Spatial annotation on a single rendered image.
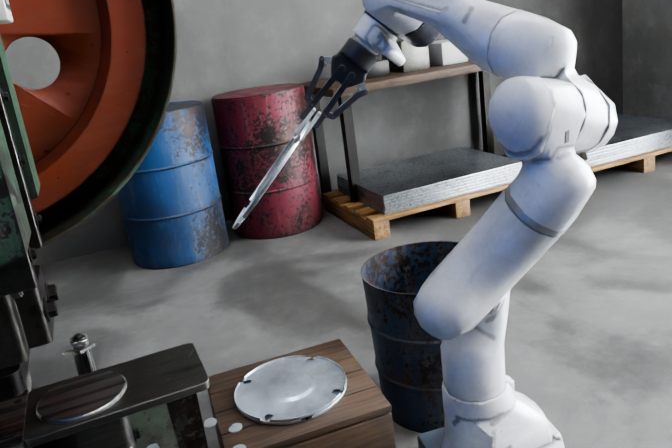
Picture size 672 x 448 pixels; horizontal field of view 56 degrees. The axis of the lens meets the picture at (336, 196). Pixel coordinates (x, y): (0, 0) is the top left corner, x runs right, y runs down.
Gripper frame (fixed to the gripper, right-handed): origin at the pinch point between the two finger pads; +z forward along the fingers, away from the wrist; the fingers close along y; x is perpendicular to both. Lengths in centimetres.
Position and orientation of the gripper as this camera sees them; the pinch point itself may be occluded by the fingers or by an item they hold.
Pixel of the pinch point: (307, 123)
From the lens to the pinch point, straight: 137.5
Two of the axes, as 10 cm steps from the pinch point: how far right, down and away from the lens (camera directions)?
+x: -0.1, 2.7, -9.6
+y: -8.0, -5.8, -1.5
